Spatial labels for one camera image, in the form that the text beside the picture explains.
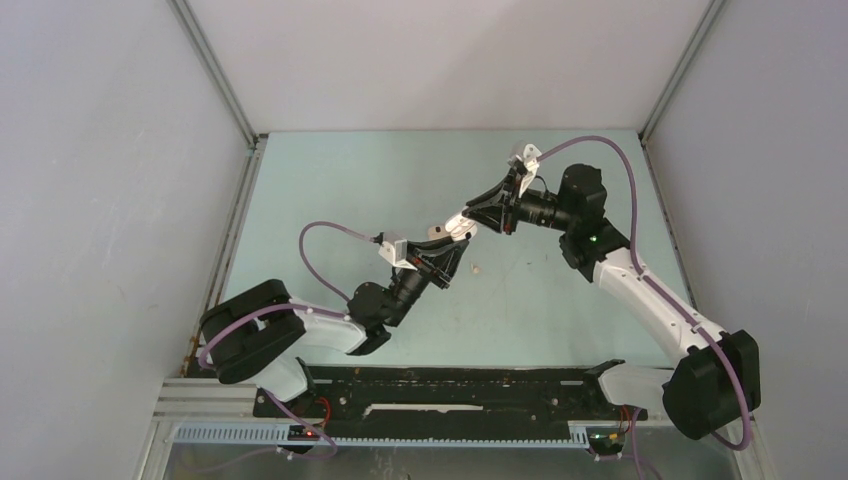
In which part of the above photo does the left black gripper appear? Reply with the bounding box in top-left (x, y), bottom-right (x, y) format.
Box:
top-left (385, 235), bottom-right (468, 327)

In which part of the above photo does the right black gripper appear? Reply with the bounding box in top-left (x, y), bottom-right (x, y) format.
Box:
top-left (463, 168), bottom-right (576, 236)

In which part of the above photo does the white earbud charging case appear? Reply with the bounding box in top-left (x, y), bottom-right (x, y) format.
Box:
top-left (444, 213), bottom-right (478, 242)

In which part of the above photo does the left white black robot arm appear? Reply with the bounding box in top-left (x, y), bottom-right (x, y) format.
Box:
top-left (198, 232), bottom-right (473, 417)

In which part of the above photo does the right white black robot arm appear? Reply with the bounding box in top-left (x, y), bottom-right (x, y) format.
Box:
top-left (462, 164), bottom-right (761, 450)

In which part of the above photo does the pink earbud charging case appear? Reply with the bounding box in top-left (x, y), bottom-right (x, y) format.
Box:
top-left (427, 225), bottom-right (448, 241)

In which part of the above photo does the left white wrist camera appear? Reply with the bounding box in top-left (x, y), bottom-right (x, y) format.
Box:
top-left (378, 232), bottom-right (408, 268)

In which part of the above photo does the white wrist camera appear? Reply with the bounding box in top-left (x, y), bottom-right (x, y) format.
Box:
top-left (378, 232), bottom-right (408, 268)
top-left (509, 142), bottom-right (542, 176)

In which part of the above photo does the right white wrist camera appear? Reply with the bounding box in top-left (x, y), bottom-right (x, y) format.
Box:
top-left (509, 142), bottom-right (542, 176)

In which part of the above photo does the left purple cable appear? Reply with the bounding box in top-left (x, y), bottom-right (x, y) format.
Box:
top-left (197, 221), bottom-right (386, 370)

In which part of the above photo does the purple cable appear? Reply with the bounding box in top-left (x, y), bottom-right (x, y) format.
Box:
top-left (536, 135), bottom-right (754, 452)
top-left (197, 221), bottom-right (386, 370)

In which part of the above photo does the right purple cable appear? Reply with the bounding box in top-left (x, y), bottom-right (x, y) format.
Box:
top-left (536, 135), bottom-right (754, 452)

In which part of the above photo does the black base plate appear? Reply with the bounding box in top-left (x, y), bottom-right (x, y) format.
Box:
top-left (286, 365), bottom-right (648, 440)

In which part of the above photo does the aluminium frame rail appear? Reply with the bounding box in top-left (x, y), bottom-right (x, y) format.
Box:
top-left (153, 378), bottom-right (258, 421)

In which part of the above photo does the white slotted cable duct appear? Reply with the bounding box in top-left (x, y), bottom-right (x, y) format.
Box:
top-left (172, 422), bottom-right (589, 449)

